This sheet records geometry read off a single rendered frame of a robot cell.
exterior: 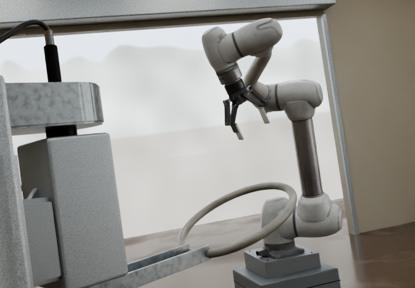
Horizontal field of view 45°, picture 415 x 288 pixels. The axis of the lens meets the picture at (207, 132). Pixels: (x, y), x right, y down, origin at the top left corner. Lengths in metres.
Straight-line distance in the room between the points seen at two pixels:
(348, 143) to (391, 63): 1.40
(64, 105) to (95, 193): 0.26
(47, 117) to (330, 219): 1.47
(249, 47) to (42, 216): 0.92
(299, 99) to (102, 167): 1.11
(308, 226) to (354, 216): 4.90
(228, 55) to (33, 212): 0.89
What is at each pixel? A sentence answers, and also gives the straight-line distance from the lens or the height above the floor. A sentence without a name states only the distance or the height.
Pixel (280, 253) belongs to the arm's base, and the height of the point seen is 0.89.
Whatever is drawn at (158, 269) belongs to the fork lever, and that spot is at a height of 1.08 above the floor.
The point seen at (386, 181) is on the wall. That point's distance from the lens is 7.67.
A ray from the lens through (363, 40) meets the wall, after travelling 7.72.
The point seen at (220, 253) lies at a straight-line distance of 1.74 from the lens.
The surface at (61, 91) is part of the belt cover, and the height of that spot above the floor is 1.65.
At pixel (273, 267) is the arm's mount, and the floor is 0.85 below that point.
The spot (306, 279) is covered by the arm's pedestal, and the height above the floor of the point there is 0.78.
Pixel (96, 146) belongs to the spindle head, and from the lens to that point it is 1.47.
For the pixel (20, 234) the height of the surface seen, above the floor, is 1.36.
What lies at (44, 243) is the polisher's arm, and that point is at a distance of 1.41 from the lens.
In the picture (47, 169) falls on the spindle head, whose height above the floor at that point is 1.44.
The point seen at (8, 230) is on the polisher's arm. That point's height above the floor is 1.37.
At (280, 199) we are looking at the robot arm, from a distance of 2.50.
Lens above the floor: 1.43
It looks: 2 degrees up
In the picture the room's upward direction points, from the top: 8 degrees counter-clockwise
